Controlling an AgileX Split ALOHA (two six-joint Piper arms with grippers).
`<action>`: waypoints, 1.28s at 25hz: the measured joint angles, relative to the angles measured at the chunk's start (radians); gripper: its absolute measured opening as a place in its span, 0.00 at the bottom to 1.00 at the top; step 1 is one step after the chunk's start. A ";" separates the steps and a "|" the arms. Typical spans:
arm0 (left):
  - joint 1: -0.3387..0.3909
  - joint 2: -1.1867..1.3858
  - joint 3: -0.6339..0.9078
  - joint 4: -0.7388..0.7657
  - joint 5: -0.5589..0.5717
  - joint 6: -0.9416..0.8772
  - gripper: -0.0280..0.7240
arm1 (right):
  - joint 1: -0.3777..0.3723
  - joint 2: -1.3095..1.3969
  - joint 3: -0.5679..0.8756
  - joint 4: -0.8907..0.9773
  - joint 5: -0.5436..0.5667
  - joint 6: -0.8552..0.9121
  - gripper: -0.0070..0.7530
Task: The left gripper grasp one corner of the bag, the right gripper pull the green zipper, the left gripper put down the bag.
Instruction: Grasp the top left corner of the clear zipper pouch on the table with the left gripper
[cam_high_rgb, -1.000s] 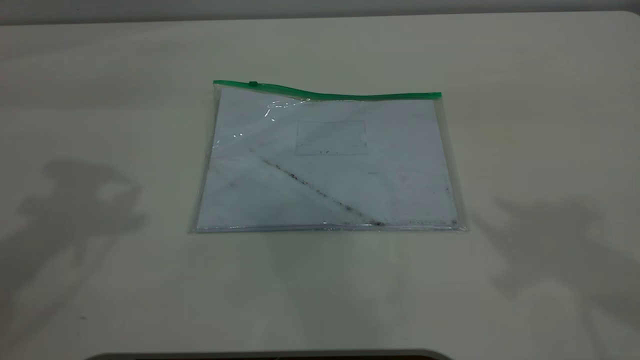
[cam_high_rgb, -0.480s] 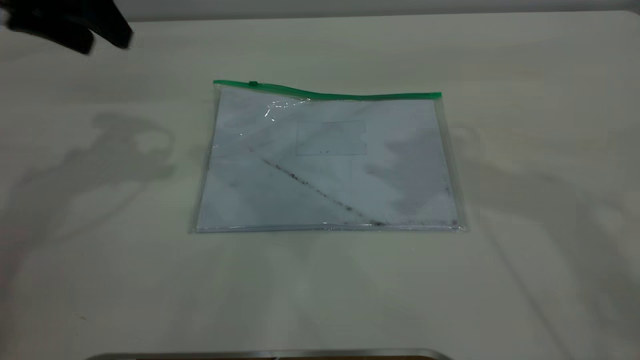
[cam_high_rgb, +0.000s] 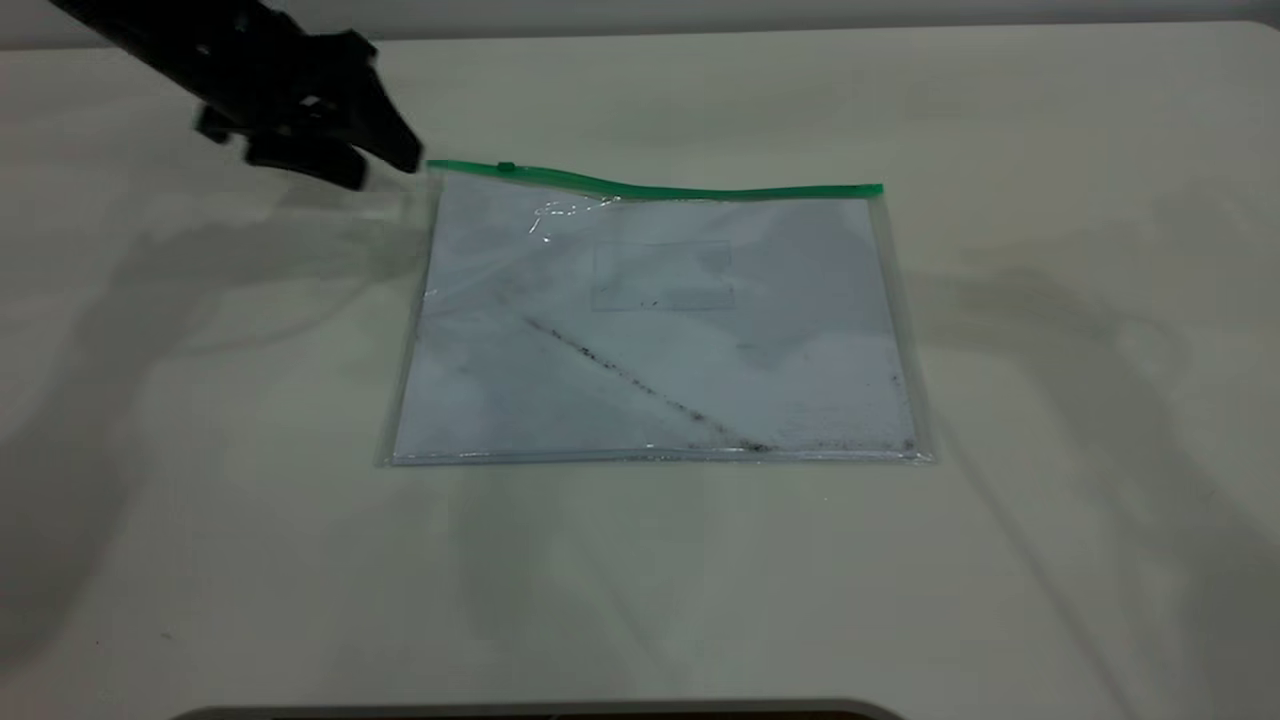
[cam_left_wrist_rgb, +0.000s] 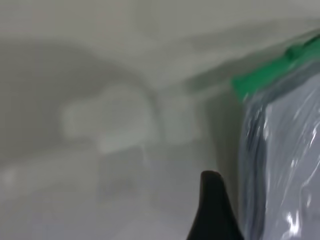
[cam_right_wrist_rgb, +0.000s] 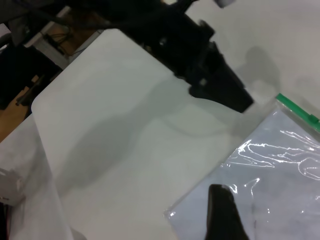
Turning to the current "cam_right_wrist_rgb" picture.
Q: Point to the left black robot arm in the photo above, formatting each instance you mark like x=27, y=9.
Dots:
x=150, y=12

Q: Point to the clear plastic zip bag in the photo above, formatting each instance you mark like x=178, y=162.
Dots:
x=275, y=162

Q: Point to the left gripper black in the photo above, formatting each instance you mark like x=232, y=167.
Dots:
x=180, y=45

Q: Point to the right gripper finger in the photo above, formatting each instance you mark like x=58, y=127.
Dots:
x=222, y=215

